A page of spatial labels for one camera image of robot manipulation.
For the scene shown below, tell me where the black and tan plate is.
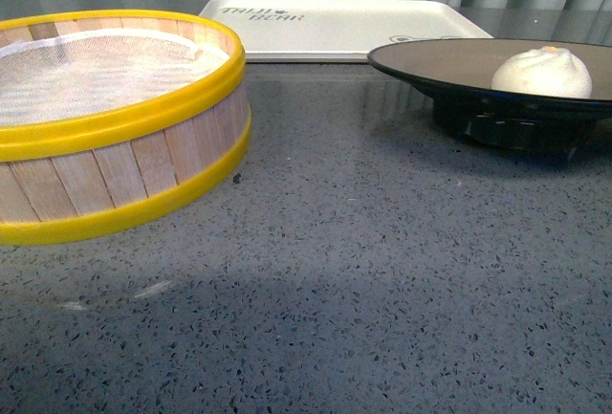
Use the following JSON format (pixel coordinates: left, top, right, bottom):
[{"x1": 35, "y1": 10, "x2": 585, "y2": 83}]
[{"x1": 367, "y1": 38, "x2": 611, "y2": 153}]

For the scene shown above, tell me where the white steamed bun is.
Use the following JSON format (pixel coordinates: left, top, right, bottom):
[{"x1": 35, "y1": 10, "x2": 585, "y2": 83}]
[{"x1": 492, "y1": 46, "x2": 593, "y2": 98}]

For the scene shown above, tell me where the white rectangular tray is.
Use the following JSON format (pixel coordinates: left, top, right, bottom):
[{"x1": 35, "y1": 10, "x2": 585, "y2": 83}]
[{"x1": 200, "y1": 0, "x2": 491, "y2": 63}]

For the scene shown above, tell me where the yellow rimmed bamboo steamer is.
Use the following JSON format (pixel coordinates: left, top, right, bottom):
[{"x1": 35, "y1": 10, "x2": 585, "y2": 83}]
[{"x1": 1, "y1": 10, "x2": 251, "y2": 245}]

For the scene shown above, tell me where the white mesh steamer cloth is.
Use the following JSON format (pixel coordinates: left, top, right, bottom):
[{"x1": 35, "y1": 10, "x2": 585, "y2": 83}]
[{"x1": 1, "y1": 29, "x2": 229, "y2": 126}]

